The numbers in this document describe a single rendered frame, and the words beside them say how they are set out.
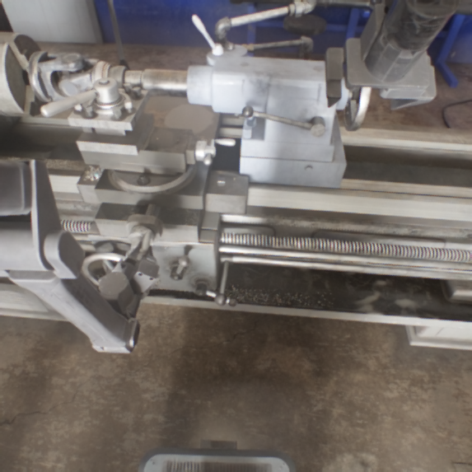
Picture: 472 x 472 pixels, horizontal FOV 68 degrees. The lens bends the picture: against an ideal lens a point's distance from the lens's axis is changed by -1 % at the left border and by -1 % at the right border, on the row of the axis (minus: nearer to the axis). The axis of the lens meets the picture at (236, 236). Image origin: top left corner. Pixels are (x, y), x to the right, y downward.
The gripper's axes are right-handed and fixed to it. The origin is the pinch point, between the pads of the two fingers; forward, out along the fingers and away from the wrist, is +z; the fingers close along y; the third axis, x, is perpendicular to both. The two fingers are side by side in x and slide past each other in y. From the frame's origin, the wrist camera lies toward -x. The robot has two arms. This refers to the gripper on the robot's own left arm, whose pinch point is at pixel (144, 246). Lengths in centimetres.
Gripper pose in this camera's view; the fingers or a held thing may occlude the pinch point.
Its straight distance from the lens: 93.1
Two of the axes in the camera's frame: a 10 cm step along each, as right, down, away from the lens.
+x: -5.6, 5.0, 6.6
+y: -8.2, -4.2, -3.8
